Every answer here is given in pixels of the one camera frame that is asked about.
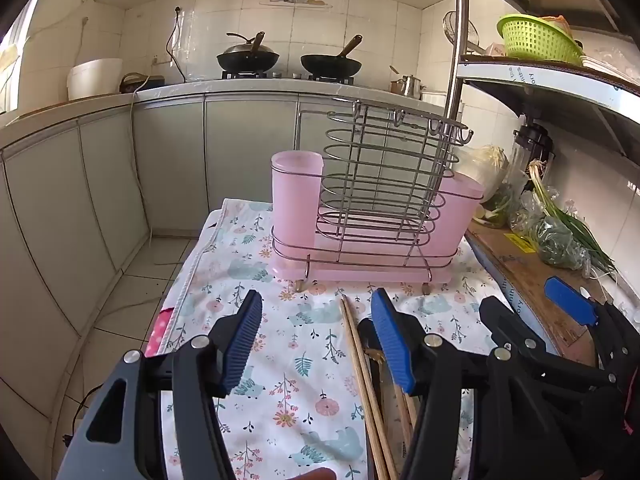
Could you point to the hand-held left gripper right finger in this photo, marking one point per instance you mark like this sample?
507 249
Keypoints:
392 340

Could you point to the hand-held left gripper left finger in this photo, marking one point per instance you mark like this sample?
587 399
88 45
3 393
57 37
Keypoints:
240 340

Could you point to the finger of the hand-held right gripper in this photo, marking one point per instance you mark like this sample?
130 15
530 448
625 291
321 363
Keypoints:
520 340
570 300

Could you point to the wooden flower-shaped utensil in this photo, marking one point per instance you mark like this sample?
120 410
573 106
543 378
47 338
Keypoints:
375 355

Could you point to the light wooden chopstick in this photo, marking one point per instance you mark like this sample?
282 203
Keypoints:
370 385
361 385

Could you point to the person's left hand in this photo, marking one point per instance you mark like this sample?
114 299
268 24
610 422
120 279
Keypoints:
317 475

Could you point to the cardboard sheet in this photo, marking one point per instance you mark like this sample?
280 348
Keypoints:
530 285

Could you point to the floral table cloth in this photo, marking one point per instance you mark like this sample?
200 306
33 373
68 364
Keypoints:
300 360

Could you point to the green onions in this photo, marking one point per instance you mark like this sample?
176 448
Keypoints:
565 215

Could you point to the black blender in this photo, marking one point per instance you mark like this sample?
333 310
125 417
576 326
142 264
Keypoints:
532 147

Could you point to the bagged napa cabbage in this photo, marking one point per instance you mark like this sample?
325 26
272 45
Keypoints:
487 160

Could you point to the grey base cabinets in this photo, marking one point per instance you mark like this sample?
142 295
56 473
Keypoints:
170 160

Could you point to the metal shelf rack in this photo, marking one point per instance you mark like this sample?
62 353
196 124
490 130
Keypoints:
550 77

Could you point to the white tray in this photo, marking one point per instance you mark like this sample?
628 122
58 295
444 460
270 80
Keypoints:
610 67

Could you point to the white container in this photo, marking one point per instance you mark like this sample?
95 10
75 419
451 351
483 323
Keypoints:
432 97

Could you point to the brown pot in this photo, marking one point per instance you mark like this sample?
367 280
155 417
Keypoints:
396 87

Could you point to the stainless steel kettle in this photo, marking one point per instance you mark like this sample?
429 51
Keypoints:
412 87

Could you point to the small white box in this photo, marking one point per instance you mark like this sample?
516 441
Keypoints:
494 50

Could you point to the green plastic basket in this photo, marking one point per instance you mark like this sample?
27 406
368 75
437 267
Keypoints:
535 40

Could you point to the gas stove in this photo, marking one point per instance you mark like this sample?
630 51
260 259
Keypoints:
290 75

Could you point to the dark countertop appliance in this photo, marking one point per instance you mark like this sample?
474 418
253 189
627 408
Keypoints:
150 84

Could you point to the orange white plastic bag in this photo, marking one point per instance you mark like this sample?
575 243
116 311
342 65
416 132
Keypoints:
557 25

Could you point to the wok lid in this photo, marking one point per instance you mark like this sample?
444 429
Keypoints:
240 50

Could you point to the white rice cooker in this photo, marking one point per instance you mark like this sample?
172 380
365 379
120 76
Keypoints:
95 80

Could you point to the metal skimmer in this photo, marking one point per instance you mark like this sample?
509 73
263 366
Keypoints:
450 25

